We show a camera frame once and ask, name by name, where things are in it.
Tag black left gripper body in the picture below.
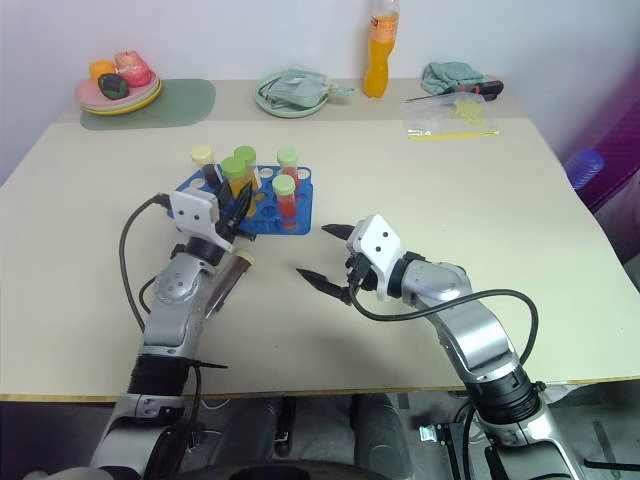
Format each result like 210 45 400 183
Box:
214 205 257 244

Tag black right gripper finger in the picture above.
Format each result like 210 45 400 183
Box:
295 268 352 304
320 224 358 244

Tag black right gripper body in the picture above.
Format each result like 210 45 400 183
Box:
343 252 377 303

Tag green-capped yellow liquid tube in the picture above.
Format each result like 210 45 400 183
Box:
233 145 264 194
218 155 249 200

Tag blue test tube rack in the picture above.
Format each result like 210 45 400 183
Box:
167 163 316 237

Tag green-capped red liquid tube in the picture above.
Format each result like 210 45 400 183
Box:
271 173 301 224
276 147 303 189

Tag yellow-capped dark liquid tube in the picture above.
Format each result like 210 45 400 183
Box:
189 143 227 189

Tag beige-capped dark red tube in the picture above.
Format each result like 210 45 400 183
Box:
204 251 256 317

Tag mint green round plate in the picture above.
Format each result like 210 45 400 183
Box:
253 69 332 120

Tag green placemat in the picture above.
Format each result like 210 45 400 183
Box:
79 77 218 133

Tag yellow plate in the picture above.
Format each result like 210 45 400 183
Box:
79 85 164 118

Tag pale green plate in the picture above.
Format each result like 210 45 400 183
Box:
82 79 163 113

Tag clear bag with yellow strip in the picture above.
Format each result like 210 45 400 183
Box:
402 116 502 142

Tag pink red toy apple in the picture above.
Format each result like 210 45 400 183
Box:
113 49 154 89

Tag black green toy fruit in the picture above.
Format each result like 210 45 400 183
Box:
98 73 131 101

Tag dark rounded shape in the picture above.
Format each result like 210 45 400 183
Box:
351 394 417 480

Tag orange soda bottle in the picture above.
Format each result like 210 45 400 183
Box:
363 0 403 99

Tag pink plate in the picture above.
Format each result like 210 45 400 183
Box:
74 74 160 109

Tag clear bag with yellow pieces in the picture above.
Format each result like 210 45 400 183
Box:
438 94 490 130

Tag orange toy fruit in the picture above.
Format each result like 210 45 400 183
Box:
88 59 117 84

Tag green crumpled cloth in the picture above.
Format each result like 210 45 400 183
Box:
421 60 487 95

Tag black red screwdriver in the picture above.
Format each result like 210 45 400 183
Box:
403 79 504 105

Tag blue ribbed cup stack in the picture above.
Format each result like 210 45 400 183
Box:
564 148 607 192

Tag purple textured panel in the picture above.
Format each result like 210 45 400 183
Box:
574 64 640 217

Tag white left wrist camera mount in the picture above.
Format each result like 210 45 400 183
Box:
168 188 234 254

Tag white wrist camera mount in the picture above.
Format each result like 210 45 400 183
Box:
168 188 234 254
345 214 404 303

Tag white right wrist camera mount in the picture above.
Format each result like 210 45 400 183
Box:
345 214 404 303

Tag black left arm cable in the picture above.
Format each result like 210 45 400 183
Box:
117 192 174 332

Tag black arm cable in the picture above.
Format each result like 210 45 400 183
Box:
117 192 174 332
348 287 541 381

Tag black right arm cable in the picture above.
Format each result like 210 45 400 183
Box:
348 287 541 381

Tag metal bracket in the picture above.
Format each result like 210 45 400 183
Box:
415 423 446 444

